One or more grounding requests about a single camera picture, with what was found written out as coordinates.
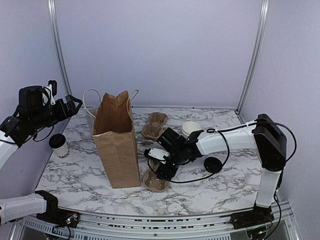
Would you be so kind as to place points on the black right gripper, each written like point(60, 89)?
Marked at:
point(166, 173)

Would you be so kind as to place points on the left aluminium corner post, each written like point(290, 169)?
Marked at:
point(58, 45)

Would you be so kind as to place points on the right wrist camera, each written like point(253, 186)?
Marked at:
point(158, 154)

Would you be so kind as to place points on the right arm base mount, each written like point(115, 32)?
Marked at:
point(258, 215)

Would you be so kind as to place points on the right aluminium corner post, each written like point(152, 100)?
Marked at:
point(257, 46)

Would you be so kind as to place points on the brown paper bag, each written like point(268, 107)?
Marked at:
point(114, 136)

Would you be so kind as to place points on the cardboard cup carrier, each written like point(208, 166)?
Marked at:
point(155, 126)
point(153, 183)

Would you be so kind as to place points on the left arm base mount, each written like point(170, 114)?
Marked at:
point(56, 215)

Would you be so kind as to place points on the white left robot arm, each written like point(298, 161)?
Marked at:
point(12, 209)

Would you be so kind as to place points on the aluminium corner post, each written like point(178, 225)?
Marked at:
point(257, 46)
point(58, 45)

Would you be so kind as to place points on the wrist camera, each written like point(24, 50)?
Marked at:
point(49, 93)
point(158, 154)

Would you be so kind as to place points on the white utensil holder cup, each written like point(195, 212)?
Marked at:
point(90, 116)

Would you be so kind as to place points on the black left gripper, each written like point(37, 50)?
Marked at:
point(63, 112)

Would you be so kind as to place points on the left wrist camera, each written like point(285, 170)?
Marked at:
point(49, 93)

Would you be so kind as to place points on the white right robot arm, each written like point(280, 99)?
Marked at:
point(261, 135)

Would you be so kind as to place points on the aluminium front rail frame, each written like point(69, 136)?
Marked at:
point(216, 226)

